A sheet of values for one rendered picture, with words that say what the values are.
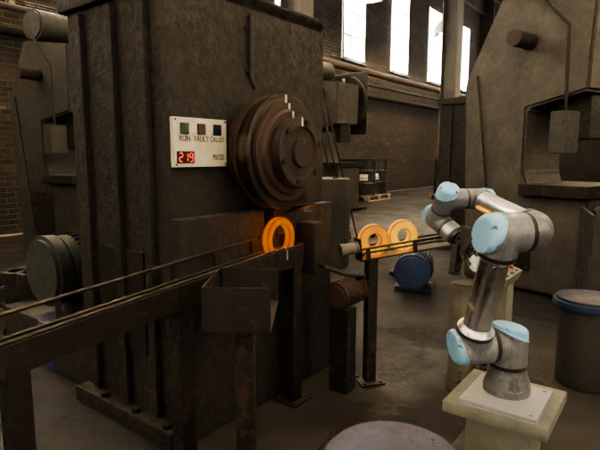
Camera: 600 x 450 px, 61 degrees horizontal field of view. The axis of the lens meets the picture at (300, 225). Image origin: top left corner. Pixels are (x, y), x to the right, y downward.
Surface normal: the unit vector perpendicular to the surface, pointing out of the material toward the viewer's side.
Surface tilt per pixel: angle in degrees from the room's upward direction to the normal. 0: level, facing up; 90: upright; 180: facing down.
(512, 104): 90
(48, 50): 90
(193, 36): 90
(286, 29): 90
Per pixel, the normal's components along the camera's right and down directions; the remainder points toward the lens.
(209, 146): 0.79, 0.08
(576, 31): -0.79, 0.08
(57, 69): -0.47, 0.12
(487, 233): -0.97, -0.09
